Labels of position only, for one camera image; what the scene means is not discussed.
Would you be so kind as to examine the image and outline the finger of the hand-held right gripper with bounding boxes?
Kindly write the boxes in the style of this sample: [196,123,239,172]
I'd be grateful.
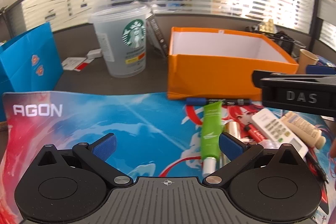
[251,70,336,88]
[306,65,336,75]

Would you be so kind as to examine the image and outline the white remote control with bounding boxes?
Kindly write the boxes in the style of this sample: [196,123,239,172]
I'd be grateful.
[251,109,309,159]

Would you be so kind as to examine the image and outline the beige cosmetic tube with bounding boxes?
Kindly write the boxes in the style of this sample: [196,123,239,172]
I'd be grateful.
[281,112,327,150]

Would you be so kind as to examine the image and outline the black wire basket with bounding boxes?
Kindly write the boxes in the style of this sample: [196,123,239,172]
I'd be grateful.
[245,26,303,57]

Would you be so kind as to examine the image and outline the gold wrapped chocolates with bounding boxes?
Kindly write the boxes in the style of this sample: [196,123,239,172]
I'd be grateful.
[258,19,277,32]

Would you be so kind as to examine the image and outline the blue paper bag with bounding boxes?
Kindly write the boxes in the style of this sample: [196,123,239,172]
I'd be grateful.
[0,21,64,123]

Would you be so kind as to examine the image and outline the black pen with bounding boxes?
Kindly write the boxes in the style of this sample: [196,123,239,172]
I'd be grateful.
[304,153,329,185]

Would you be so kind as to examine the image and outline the black book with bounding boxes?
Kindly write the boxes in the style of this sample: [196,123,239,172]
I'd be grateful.
[146,13,172,59]

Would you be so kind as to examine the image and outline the green tube with white cap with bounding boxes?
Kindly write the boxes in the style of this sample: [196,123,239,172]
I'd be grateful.
[200,102,224,183]

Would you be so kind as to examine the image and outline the black marker with blue cap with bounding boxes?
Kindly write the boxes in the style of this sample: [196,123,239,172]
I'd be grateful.
[186,97,253,106]

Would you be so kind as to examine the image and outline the red pen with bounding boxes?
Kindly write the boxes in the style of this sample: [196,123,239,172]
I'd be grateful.
[244,124,266,142]

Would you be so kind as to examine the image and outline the brown paper cup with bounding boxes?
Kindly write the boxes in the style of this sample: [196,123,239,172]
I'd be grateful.
[299,49,320,75]

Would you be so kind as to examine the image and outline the printed blue red desk mat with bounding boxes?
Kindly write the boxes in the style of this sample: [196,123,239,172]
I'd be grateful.
[0,91,336,224]

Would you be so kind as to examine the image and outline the orange cardboard box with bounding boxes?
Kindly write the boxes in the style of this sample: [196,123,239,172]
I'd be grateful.
[167,27,300,101]

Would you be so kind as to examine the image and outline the silver metallic tube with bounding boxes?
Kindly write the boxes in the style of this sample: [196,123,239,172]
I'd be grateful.
[226,121,247,141]

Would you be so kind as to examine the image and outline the small white box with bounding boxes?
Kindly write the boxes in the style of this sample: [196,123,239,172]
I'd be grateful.
[86,48,103,59]

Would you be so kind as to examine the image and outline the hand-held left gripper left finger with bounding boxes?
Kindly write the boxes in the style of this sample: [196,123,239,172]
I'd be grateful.
[38,133,133,188]

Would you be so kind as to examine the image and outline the white and red paper cards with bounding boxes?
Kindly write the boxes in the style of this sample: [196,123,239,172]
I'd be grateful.
[61,56,88,72]

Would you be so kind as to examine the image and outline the clear plastic cup green logo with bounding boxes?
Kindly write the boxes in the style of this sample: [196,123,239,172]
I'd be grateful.
[89,3,154,78]

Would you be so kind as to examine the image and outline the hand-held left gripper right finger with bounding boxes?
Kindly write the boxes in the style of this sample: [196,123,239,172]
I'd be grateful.
[202,132,305,188]

